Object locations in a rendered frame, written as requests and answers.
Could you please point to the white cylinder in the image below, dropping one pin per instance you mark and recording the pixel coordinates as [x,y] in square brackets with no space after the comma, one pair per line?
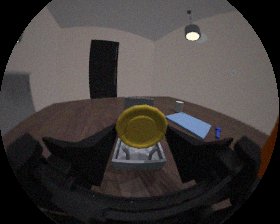
[178,106]

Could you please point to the light blue flat mat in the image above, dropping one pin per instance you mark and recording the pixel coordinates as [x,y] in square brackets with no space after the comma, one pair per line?
[191,124]

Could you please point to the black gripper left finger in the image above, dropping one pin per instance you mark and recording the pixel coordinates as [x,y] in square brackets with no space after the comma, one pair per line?
[89,155]

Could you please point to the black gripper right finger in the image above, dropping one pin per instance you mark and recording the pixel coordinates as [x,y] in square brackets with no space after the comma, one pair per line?
[190,153]

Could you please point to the yellow plate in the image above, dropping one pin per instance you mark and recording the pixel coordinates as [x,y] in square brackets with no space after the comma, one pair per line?
[141,126]

